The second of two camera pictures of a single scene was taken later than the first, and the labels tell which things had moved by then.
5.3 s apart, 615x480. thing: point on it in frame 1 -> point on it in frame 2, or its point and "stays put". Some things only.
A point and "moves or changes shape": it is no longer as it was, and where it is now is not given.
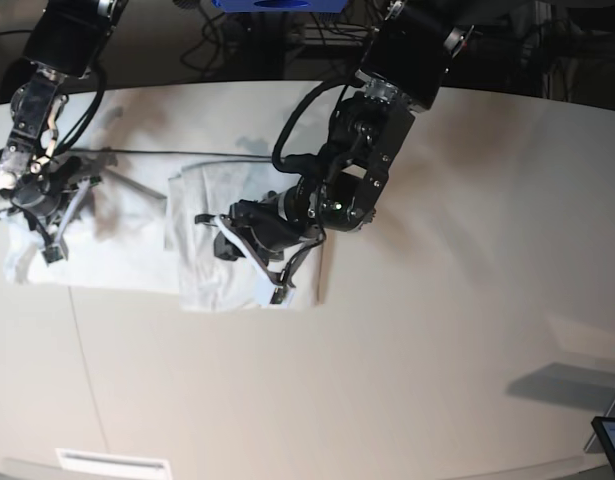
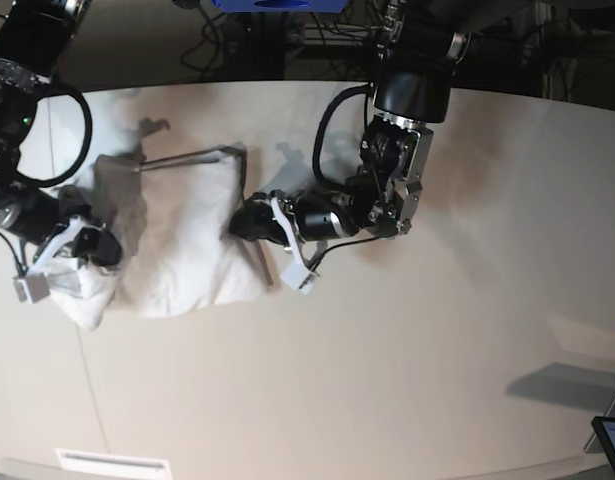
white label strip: (110, 460) stays put
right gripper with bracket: (53, 196) -> (51, 218)
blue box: (279, 6) stays put
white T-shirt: (150, 226) moves or changes shape
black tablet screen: (612, 434) stays put
